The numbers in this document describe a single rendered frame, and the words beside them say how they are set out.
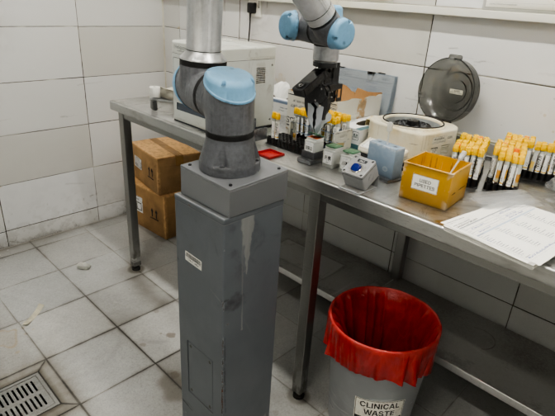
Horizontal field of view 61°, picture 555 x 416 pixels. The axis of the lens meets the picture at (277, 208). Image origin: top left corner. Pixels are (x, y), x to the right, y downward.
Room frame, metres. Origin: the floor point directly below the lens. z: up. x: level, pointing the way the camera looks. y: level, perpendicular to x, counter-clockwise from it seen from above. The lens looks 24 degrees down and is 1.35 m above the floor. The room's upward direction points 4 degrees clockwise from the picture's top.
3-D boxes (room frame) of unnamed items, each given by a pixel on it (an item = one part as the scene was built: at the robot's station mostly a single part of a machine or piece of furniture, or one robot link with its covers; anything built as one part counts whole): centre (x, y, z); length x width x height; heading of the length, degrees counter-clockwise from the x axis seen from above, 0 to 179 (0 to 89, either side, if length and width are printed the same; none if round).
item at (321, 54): (1.44, -0.11, 1.20); 0.08 x 0.08 x 0.05
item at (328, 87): (1.45, -0.12, 1.12); 0.09 x 0.08 x 0.12; 137
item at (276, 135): (1.57, -0.04, 0.93); 0.17 x 0.09 x 0.11; 47
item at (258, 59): (1.82, 0.23, 1.03); 0.31 x 0.27 x 0.30; 47
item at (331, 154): (1.39, -0.16, 0.91); 0.05 x 0.04 x 0.07; 137
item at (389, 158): (1.32, -0.30, 0.92); 0.10 x 0.07 x 0.10; 39
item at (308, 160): (1.43, -0.10, 0.89); 0.09 x 0.05 x 0.04; 137
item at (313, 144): (1.43, -0.10, 0.92); 0.05 x 0.04 x 0.06; 137
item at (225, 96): (1.11, 0.13, 1.12); 0.13 x 0.12 x 0.14; 37
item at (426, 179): (1.19, -0.41, 0.93); 0.13 x 0.13 x 0.10; 51
